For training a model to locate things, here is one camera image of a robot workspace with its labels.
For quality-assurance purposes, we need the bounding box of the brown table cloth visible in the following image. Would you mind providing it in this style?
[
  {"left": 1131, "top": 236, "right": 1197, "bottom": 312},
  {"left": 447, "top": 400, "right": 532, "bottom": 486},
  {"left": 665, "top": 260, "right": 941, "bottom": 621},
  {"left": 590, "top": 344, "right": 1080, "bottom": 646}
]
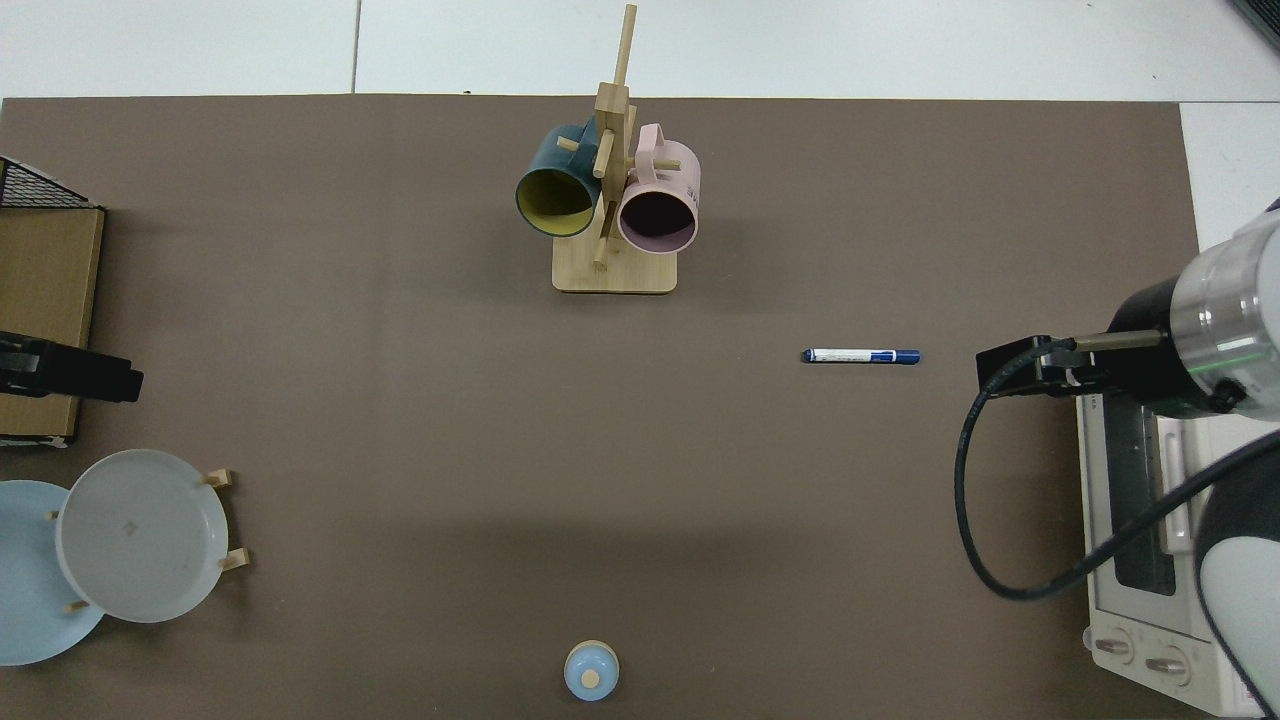
[{"left": 0, "top": 95, "right": 1209, "bottom": 720}]

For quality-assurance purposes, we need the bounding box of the blue and white marker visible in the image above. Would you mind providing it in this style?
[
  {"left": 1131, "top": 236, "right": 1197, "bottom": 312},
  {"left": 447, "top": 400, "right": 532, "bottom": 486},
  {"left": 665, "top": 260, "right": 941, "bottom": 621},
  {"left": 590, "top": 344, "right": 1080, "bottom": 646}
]
[{"left": 801, "top": 347, "right": 922, "bottom": 366}]

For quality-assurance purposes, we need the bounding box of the teal mug yellow inside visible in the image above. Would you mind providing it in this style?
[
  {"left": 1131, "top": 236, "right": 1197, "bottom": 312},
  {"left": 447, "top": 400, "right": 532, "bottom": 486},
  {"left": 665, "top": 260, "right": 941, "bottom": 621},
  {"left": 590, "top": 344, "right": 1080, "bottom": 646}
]
[{"left": 515, "top": 122, "right": 604, "bottom": 239}]

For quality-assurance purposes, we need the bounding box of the pale toaster oven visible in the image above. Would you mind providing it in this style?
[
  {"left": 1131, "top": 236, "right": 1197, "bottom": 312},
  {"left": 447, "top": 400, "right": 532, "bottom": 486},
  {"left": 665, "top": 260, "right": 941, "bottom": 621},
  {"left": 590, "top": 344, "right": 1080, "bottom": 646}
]
[{"left": 1075, "top": 385, "right": 1280, "bottom": 719}]

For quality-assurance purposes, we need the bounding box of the wooden cup stand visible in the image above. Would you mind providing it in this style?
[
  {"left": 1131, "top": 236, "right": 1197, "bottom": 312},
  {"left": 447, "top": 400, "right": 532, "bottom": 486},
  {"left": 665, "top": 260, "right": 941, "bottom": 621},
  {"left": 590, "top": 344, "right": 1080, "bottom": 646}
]
[{"left": 552, "top": 3, "right": 679, "bottom": 295}]

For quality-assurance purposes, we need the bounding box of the wire basket with wooden floor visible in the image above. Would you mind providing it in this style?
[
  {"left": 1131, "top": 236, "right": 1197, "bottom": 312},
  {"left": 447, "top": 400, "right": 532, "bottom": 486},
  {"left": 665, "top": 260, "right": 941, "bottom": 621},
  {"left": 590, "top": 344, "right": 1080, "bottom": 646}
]
[{"left": 0, "top": 155, "right": 106, "bottom": 448}]

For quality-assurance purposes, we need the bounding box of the dark grey panel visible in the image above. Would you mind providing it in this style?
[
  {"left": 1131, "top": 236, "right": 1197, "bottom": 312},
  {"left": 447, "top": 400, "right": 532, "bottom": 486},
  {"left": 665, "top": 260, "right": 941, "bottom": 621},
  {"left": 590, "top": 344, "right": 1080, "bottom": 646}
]
[{"left": 1228, "top": 0, "right": 1280, "bottom": 53}]

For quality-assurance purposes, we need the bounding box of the grey plate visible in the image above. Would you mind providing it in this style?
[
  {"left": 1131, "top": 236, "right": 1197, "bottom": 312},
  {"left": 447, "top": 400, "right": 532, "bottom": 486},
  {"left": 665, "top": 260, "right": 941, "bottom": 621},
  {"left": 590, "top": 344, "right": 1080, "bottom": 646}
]
[{"left": 55, "top": 448, "right": 230, "bottom": 625}]

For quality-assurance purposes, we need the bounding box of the wooden plate rack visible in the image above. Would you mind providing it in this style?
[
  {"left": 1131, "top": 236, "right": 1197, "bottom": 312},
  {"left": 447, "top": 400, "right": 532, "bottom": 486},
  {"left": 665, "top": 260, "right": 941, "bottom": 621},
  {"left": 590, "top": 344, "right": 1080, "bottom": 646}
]
[{"left": 45, "top": 468, "right": 251, "bottom": 613}]

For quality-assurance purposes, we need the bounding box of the pink mug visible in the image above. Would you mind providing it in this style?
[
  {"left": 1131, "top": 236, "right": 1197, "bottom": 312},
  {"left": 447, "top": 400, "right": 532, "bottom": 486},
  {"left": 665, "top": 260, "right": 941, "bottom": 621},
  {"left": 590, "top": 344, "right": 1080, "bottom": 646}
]
[{"left": 617, "top": 123, "right": 702, "bottom": 255}]

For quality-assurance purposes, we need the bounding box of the light blue plate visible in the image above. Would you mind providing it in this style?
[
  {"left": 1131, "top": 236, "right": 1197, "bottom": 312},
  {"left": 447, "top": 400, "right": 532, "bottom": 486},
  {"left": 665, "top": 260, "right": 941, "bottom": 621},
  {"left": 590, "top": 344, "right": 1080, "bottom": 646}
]
[{"left": 0, "top": 480, "right": 106, "bottom": 667}]

